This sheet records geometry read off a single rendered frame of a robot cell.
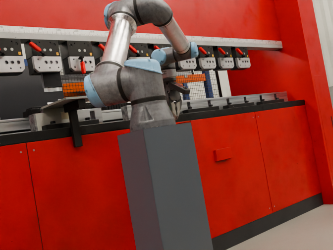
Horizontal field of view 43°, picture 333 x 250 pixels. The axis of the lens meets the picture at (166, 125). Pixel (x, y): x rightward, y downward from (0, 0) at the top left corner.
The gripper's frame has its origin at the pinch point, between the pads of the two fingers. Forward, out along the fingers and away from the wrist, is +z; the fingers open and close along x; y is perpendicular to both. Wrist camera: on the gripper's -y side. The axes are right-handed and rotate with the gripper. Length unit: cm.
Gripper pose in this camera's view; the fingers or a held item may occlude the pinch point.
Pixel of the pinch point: (176, 117)
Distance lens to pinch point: 212.6
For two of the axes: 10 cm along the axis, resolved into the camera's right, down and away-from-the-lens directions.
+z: 1.1, 9.9, 0.3
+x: -7.4, 1.0, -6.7
